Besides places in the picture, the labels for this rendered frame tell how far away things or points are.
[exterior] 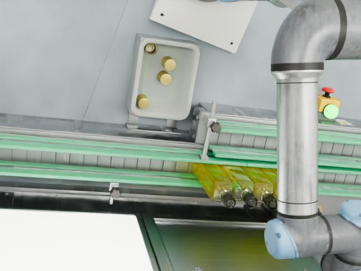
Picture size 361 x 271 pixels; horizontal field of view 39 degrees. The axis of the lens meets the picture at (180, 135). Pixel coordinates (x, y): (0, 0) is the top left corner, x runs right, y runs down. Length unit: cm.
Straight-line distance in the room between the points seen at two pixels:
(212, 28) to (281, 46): 61
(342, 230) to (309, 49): 34
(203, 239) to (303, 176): 49
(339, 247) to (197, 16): 80
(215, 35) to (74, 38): 40
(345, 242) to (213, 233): 48
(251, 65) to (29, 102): 68
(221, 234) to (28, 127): 60
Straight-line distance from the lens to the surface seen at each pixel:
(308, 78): 94
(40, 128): 143
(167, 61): 148
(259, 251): 138
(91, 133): 144
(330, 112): 166
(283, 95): 95
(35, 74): 152
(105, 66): 152
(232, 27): 155
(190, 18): 151
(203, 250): 132
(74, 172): 140
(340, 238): 102
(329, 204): 176
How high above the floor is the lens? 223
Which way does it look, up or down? 66 degrees down
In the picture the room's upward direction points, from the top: 145 degrees clockwise
